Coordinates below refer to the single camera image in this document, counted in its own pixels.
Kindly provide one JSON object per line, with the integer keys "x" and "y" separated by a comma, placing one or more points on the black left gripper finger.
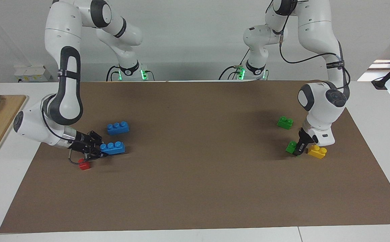
{"x": 303, "y": 135}
{"x": 301, "y": 148}

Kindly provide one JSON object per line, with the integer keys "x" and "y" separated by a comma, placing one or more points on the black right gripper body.
{"x": 80, "y": 143}

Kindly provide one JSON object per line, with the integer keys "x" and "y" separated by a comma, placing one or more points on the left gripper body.
{"x": 323, "y": 137}

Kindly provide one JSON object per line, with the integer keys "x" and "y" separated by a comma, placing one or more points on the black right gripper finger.
{"x": 96, "y": 137}
{"x": 98, "y": 155}

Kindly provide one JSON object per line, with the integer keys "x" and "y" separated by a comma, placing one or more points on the green two-stud block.
{"x": 291, "y": 147}
{"x": 285, "y": 123}

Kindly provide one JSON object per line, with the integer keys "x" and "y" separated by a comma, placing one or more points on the blue three-stud block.
{"x": 114, "y": 148}
{"x": 117, "y": 128}

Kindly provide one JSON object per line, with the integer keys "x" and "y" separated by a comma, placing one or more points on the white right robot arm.
{"x": 64, "y": 40}

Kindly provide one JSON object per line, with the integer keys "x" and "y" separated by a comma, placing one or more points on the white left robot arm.
{"x": 319, "y": 37}

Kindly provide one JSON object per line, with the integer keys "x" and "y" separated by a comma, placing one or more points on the yellow two-stud block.
{"x": 317, "y": 152}

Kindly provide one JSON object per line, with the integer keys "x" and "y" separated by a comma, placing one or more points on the red one-stud block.
{"x": 84, "y": 165}

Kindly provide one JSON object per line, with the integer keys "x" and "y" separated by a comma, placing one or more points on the wooden cutting board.
{"x": 0, "y": 127}

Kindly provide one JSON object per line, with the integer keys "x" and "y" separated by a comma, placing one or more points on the brown paper table mat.
{"x": 195, "y": 195}

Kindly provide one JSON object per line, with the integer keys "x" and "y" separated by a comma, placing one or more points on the white wall socket box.
{"x": 32, "y": 74}

